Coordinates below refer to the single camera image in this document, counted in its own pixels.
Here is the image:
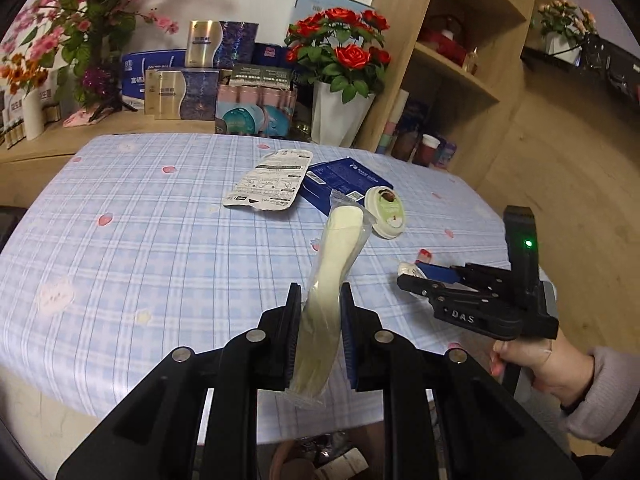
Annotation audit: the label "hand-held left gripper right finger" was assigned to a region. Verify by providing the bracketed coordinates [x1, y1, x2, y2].
[340, 283, 584, 480]

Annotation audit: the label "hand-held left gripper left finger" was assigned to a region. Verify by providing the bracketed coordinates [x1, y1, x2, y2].
[55, 283, 303, 480]

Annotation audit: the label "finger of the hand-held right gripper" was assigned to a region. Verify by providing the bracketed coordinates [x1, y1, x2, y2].
[415, 261, 509, 298]
[397, 275, 452, 307]

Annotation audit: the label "cream plastic spoon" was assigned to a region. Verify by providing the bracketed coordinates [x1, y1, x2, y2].
[286, 190, 374, 407]

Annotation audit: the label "person's right forearm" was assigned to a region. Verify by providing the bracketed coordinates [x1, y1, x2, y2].
[559, 345, 640, 459]

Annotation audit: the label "person's right hand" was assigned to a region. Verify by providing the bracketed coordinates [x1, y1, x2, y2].
[490, 331, 597, 409]

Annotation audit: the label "round white green container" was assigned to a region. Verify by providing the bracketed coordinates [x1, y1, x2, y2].
[363, 185, 407, 240]

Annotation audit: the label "red paper cup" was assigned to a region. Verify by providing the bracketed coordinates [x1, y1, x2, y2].
[411, 133, 441, 168]

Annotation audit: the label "flat dark blue box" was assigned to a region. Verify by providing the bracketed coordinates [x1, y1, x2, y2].
[299, 156, 397, 212]

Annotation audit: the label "brown jar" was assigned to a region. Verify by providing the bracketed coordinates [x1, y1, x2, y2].
[389, 129, 421, 163]

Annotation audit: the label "blue checked tablecloth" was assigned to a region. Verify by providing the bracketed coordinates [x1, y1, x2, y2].
[0, 132, 507, 447]

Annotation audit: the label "white blister card package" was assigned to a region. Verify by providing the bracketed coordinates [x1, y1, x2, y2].
[221, 148, 315, 212]

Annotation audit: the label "stack of pastel cups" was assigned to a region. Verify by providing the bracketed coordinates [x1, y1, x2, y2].
[375, 88, 411, 157]

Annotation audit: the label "white flower pot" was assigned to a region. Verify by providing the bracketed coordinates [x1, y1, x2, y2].
[310, 79, 377, 149]

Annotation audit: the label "glass bottle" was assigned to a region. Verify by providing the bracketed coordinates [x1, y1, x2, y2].
[462, 46, 482, 77]

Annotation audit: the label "pink blue shrink-wrapped pack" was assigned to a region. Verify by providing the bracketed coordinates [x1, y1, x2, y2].
[214, 63, 299, 139]

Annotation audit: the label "black side table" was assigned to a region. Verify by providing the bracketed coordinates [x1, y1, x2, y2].
[519, 34, 640, 107]

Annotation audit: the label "red rose bouquet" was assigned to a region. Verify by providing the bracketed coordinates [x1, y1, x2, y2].
[283, 6, 394, 107]

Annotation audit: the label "wooden shelf unit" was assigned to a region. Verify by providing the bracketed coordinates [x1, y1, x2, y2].
[354, 0, 569, 197]

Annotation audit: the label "pink rose pot plant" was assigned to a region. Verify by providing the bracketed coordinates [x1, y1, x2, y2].
[531, 0, 599, 57]

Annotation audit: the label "gold and blue gift box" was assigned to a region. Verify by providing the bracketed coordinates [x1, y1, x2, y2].
[144, 68, 221, 122]
[184, 19, 260, 71]

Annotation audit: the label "black mini tripod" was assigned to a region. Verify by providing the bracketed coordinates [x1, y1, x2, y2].
[89, 95, 139, 122]

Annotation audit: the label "black chair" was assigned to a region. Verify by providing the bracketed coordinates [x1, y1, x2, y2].
[0, 204, 29, 257]

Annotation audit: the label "blue white carton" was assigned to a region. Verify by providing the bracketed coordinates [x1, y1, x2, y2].
[121, 48, 192, 114]

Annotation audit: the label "light blue carton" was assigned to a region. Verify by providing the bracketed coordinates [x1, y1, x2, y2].
[292, 0, 377, 37]

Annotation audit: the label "pink cloth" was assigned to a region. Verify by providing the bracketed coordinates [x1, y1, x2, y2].
[61, 109, 127, 129]

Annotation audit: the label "white vase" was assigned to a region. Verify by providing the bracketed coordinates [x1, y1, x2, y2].
[22, 87, 49, 142]

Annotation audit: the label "row of small brown bottles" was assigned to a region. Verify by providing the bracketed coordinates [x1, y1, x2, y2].
[0, 89, 64, 151]

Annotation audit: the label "pink artificial flower plant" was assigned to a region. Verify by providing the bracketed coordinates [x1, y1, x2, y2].
[0, 0, 182, 112]

